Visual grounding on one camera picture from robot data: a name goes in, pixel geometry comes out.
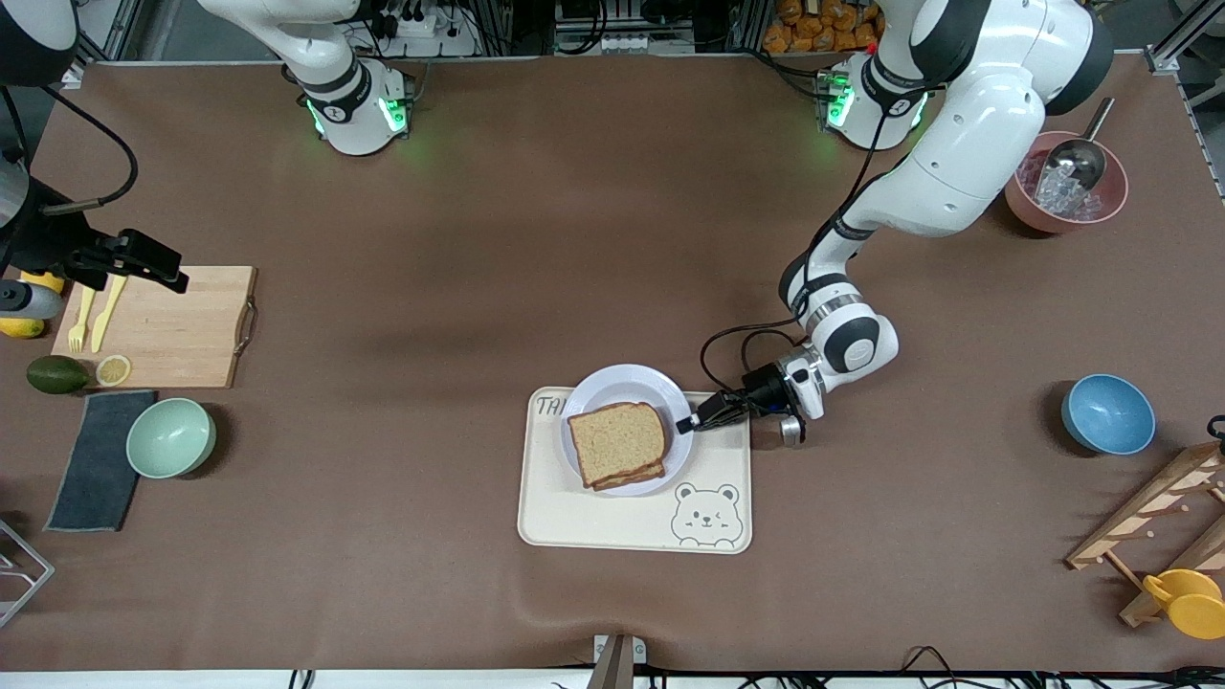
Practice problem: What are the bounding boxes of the white round plate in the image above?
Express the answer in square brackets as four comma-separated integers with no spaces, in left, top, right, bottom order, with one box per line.
[560,364,694,498]

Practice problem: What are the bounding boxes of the plain brown bread slice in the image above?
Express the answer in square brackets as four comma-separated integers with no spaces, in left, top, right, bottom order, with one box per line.
[567,402,667,487]

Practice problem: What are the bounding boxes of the cream bear print tray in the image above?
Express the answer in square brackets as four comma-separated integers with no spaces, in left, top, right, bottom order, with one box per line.
[518,387,753,555]

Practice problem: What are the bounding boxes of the yellow plastic knife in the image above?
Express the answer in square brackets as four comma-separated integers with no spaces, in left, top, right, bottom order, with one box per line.
[90,273,132,353]

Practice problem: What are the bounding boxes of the yellow plastic fork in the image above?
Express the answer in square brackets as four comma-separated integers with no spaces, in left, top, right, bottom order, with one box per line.
[67,278,100,354]

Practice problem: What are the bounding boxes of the wooden cutting board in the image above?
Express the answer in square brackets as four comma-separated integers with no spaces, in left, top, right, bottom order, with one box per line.
[51,265,258,390]

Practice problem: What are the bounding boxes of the green avocado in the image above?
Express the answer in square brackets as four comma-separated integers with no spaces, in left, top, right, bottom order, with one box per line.
[26,355,90,395]

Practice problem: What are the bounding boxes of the mint green bowl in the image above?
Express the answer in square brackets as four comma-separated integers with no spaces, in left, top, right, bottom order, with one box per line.
[126,397,217,480]

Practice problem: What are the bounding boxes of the grey cloth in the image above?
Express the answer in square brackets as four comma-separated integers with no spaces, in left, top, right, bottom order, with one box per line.
[44,389,157,533]

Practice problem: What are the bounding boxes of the metal table clamp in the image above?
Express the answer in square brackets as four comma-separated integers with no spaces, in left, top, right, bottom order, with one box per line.
[586,633,648,689]

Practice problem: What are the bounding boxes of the pink bowl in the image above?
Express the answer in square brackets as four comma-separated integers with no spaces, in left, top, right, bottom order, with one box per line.
[1004,130,1130,235]

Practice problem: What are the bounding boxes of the blue bowl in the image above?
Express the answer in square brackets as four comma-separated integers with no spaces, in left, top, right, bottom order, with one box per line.
[1060,373,1157,456]

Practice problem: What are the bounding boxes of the clear ice cubes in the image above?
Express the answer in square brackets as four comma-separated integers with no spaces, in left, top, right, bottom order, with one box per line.
[1014,153,1111,223]

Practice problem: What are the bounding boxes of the white power strip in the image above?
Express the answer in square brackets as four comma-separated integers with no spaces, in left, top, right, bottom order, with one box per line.
[368,0,479,58]

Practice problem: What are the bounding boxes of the orange snack pile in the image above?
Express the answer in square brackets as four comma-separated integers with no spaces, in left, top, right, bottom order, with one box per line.
[763,0,886,54]

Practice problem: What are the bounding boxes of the grey power strip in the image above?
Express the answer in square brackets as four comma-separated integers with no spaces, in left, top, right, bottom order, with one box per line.
[555,27,644,55]

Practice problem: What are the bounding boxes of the metal scoop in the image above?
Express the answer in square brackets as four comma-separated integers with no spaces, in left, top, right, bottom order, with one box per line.
[1034,96,1117,192]

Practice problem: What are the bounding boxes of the wooden cup rack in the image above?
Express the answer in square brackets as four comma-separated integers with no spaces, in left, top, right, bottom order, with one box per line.
[1065,440,1225,630]

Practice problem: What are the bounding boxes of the yellow cup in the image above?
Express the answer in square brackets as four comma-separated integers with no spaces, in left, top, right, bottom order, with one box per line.
[1142,568,1225,641]

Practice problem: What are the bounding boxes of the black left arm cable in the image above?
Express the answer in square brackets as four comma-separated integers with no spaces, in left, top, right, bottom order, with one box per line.
[701,86,944,403]

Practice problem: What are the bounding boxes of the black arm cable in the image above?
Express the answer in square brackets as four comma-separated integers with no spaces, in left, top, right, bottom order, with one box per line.
[701,86,944,403]
[0,86,138,213]

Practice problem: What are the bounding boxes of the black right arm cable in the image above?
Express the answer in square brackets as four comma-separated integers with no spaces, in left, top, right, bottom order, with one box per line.
[0,86,138,213]

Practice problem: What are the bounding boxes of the metal wire rack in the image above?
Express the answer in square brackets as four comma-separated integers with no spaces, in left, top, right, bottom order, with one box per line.
[0,517,56,630]

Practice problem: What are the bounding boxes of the aluminium frame strut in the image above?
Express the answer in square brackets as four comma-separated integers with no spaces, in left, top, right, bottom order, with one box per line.
[1147,0,1225,76]

